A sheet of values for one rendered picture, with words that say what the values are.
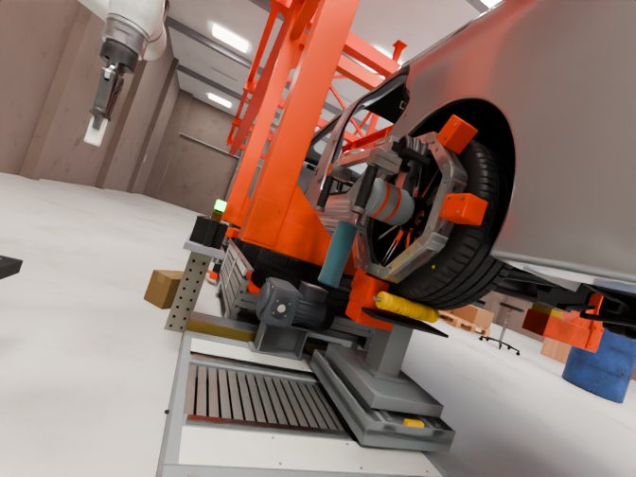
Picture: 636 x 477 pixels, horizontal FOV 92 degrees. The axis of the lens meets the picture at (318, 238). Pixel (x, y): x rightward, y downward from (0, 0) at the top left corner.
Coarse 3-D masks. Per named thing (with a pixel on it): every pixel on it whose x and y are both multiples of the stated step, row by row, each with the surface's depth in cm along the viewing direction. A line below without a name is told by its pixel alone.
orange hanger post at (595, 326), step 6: (594, 294) 243; (600, 294) 240; (594, 300) 242; (600, 300) 239; (594, 312) 239; (594, 324) 238; (600, 324) 241; (594, 330) 239; (600, 330) 242; (594, 336) 240; (600, 336) 242; (588, 342) 238; (594, 342) 241; (588, 348) 239; (594, 348) 241
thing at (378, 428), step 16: (320, 352) 140; (320, 368) 129; (336, 368) 127; (336, 384) 114; (336, 400) 111; (352, 400) 103; (352, 416) 100; (368, 416) 99; (384, 416) 97; (400, 416) 107; (416, 416) 108; (432, 416) 115; (368, 432) 93; (384, 432) 95; (400, 432) 97; (416, 432) 99; (432, 432) 101; (448, 432) 104; (400, 448) 98; (416, 448) 100; (432, 448) 102; (448, 448) 105
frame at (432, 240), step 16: (432, 144) 105; (448, 160) 95; (384, 176) 136; (448, 176) 92; (464, 176) 93; (448, 192) 91; (432, 208) 94; (432, 224) 92; (448, 224) 92; (416, 240) 96; (432, 240) 91; (368, 256) 128; (400, 256) 101; (416, 256) 100; (368, 272) 115; (384, 272) 105; (400, 272) 106
